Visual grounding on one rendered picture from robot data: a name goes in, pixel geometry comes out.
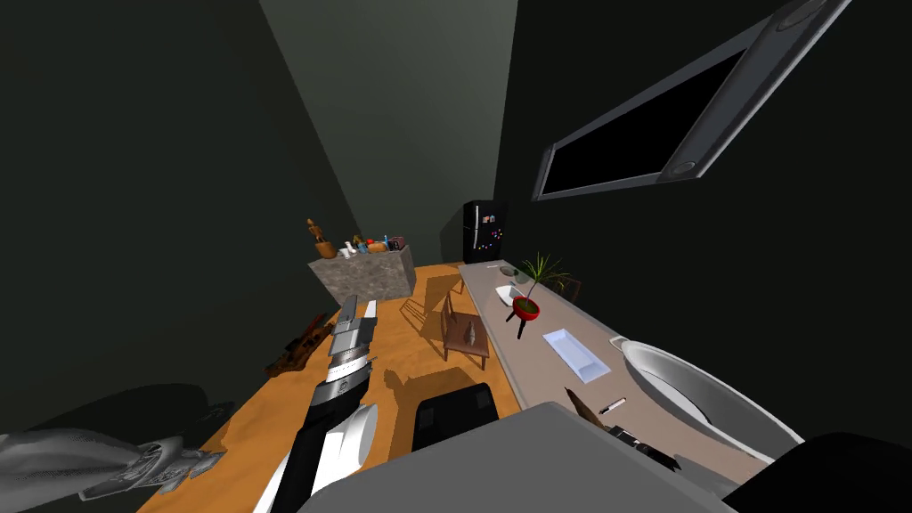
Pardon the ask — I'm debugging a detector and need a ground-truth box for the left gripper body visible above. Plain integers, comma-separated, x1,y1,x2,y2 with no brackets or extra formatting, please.
328,317,379,362

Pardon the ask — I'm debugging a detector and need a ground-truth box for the stone kitchen island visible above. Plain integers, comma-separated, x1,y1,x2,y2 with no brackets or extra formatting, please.
305,217,419,307

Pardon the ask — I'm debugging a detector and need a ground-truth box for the brown wooden chair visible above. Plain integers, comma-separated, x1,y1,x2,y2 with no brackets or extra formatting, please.
438,290,493,372

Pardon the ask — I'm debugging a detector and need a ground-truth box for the long grey-brown table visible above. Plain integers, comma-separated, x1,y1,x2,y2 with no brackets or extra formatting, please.
458,260,779,487

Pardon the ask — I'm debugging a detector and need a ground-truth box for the large white round basin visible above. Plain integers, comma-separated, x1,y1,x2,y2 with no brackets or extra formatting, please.
609,336,808,466

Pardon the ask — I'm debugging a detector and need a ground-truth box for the white rectangular tray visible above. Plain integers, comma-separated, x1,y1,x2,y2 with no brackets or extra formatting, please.
541,327,614,386

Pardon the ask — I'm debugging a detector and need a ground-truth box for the black fridge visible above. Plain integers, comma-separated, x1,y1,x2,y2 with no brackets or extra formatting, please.
461,199,510,267

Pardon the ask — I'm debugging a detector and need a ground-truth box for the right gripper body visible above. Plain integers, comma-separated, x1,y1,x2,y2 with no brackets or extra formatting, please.
564,387,615,433

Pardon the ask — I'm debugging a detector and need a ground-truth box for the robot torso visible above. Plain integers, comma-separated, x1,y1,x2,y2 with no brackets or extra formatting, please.
297,383,737,513

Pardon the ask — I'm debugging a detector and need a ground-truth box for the black wall television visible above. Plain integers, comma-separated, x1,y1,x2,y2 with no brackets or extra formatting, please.
530,0,854,204

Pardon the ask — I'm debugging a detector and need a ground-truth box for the red potted plant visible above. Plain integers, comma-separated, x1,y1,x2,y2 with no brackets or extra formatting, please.
505,252,572,341

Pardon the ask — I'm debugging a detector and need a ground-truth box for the brown driftwood sculpture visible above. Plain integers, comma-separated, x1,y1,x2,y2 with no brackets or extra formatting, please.
263,312,338,379

